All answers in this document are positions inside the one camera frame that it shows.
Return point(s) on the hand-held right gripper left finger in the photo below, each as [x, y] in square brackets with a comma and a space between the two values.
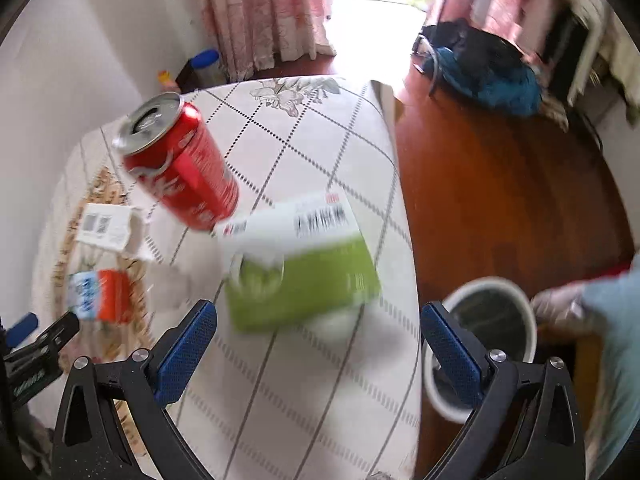
[186, 350]

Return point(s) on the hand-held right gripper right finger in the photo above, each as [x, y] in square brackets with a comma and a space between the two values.
[450, 355]

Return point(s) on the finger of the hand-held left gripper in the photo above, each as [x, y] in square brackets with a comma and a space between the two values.
[23, 328]
[52, 334]

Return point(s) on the clear plastic bottle red label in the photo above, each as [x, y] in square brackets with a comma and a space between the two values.
[107, 295]

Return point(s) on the white round waste bin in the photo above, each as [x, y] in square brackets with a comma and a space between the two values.
[490, 284]

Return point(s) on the small white cardboard box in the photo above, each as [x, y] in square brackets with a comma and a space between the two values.
[107, 225]

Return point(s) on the green and white carton box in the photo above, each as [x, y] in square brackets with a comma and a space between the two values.
[300, 280]

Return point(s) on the red soda can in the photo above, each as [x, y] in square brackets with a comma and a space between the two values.
[190, 170]

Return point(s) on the woven round placemat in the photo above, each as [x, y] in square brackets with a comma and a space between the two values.
[60, 255]

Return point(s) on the person's light blue trouser leg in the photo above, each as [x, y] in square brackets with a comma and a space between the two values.
[620, 340]

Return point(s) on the white checked floral tablecloth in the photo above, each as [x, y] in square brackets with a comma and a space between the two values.
[310, 160]

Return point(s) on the yellow orange small container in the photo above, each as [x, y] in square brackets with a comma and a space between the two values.
[166, 80]

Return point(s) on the blue and black bag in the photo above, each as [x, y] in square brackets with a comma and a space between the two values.
[505, 87]

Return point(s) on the small black box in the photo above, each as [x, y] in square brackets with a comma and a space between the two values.
[186, 75]

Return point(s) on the jar with blue lid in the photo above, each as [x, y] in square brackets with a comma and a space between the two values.
[207, 59]

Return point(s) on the pink floral curtain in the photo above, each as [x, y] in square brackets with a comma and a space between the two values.
[260, 10]

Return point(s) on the white rack with cloths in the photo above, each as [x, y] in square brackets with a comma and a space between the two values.
[590, 20]

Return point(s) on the metal chair frame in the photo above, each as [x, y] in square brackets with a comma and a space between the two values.
[434, 67]

